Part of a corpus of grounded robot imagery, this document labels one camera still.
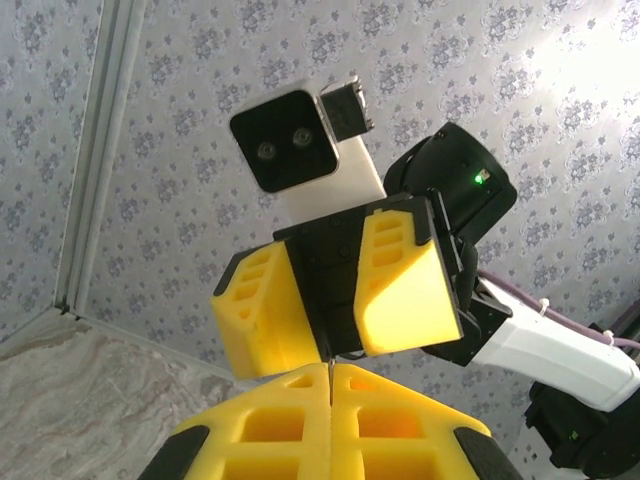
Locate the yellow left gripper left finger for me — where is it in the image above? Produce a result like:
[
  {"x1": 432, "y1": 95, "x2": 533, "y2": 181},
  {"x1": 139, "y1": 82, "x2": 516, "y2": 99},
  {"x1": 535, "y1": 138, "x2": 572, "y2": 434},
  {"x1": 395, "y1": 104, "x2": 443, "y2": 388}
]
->
[{"x1": 144, "y1": 363, "x2": 333, "y2": 480}]

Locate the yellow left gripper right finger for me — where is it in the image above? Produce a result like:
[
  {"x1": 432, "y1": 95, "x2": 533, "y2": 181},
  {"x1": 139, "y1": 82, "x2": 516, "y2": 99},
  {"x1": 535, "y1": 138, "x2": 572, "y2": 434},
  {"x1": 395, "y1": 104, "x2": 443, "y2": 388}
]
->
[{"x1": 329, "y1": 363, "x2": 524, "y2": 480}]

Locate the silver aluminium side rail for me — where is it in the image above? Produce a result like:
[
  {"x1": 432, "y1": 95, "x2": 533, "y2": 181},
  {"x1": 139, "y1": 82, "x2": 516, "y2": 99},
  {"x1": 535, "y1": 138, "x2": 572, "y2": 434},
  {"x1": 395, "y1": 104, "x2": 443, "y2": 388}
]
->
[{"x1": 59, "y1": 304, "x2": 241, "y2": 386}]

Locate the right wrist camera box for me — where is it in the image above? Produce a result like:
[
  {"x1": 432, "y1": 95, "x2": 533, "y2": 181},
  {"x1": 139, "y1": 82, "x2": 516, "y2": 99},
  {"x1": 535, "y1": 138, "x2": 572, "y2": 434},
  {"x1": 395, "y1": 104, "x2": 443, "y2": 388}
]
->
[{"x1": 229, "y1": 77, "x2": 387, "y2": 236}]

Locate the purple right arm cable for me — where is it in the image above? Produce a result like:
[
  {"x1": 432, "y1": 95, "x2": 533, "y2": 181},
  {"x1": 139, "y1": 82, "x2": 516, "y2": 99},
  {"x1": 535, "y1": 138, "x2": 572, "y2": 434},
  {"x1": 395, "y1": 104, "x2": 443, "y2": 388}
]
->
[{"x1": 477, "y1": 269, "x2": 640, "y2": 351}]

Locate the silver aluminium corner post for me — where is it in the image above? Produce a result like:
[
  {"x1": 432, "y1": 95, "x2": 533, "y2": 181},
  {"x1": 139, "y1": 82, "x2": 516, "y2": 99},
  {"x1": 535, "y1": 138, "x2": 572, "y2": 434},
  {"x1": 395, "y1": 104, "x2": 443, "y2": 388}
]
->
[{"x1": 52, "y1": 0, "x2": 149, "y2": 321}]

